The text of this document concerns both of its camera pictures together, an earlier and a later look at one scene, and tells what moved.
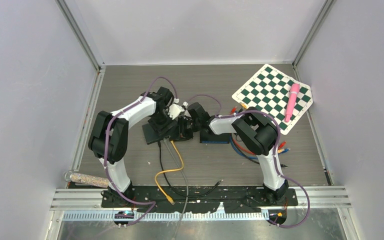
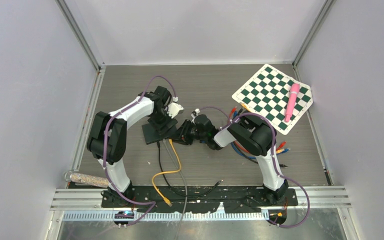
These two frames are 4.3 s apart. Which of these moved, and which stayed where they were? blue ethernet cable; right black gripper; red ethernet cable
Moved: right black gripper
Stayed: red ethernet cable; blue ethernet cable
